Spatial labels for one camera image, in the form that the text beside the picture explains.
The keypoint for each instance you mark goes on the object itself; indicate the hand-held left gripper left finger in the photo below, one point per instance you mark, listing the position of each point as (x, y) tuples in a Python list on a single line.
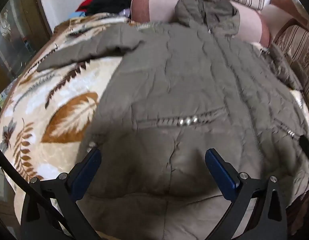
[(87, 171)]

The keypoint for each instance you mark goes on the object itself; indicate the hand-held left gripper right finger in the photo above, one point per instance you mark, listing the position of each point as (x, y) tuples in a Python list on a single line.
[(220, 172)]

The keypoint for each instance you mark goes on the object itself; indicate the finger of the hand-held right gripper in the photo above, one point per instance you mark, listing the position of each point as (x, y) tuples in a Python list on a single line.
[(305, 143)]

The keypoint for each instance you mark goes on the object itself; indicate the olive grey puffer jacket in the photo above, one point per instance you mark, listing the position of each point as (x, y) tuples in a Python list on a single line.
[(181, 80)]

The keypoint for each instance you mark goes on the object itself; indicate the leaf print blanket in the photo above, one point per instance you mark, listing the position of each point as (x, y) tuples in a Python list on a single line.
[(69, 92)]

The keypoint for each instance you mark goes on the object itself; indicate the brown sofa armrest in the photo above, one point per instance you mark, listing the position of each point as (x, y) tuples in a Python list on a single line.
[(281, 0)]

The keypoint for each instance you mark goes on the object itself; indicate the wooden glass cabinet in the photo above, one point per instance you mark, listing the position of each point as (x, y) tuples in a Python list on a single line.
[(17, 30)]

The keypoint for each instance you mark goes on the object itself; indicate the light blue garment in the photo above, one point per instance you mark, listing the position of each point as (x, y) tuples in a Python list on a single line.
[(80, 13)]

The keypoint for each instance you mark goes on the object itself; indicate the purple shiny bag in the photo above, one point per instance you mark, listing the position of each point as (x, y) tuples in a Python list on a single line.
[(126, 13)]

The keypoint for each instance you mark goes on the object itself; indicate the red garment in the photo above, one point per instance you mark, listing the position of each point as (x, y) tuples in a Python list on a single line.
[(88, 2)]

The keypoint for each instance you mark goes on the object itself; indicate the black garment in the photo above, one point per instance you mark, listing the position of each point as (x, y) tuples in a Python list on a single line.
[(112, 2)]

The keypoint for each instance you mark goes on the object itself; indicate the pink quilted sofa cushion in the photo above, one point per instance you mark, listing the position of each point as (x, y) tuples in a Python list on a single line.
[(154, 7)]

